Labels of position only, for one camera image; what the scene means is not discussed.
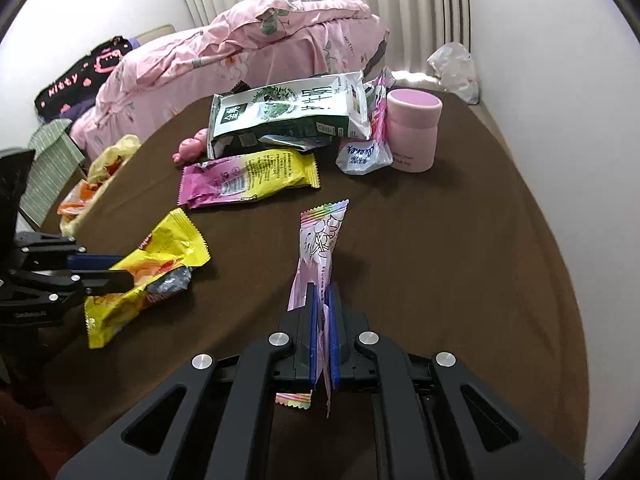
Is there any black Hello Kitty pillow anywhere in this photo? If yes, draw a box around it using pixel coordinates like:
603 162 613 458
34 36 133 123

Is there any pink and yellow snack wrapper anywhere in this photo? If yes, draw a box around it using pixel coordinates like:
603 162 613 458
177 150 321 211

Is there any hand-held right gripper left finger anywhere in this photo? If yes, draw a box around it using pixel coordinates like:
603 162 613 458
55 282 326 480

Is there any white plastic bag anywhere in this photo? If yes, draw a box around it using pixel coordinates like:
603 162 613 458
426 41 481 106

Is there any pink striped wrapper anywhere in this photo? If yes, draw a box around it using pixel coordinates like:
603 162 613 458
367 67 396 143

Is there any pink bed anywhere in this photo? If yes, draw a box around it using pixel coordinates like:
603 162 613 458
70 0 391 161

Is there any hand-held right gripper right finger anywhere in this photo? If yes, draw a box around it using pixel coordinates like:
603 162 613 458
327 282 586 480

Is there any pink candy wrapper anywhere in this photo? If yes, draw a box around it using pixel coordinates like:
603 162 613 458
275 199 350 418

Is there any orange snack wrapper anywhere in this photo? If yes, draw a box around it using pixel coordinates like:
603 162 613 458
59 182 102 222

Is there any green and white snack bag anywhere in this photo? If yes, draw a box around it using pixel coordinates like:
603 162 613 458
207 71 373 160

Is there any green checked cloth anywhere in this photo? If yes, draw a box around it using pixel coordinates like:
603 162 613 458
20 119 86 226

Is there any yellow chip bag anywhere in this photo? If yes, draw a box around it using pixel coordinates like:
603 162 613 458
84 207 211 350

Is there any pink cylindrical container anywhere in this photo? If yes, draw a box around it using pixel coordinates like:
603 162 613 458
386 87 443 174

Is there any beige headboard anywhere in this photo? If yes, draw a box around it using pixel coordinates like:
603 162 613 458
132 22 176 45

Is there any white tissue packet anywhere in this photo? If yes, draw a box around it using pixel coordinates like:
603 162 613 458
335 139 394 176

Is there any pink ridged bottle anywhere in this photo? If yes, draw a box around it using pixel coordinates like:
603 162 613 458
172 128 210 166

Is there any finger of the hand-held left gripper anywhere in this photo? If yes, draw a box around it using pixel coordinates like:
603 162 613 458
0 269 137 307
15 232 126 271

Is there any yellow plastic bag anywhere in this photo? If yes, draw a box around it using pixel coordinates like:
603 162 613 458
57 134 143 236

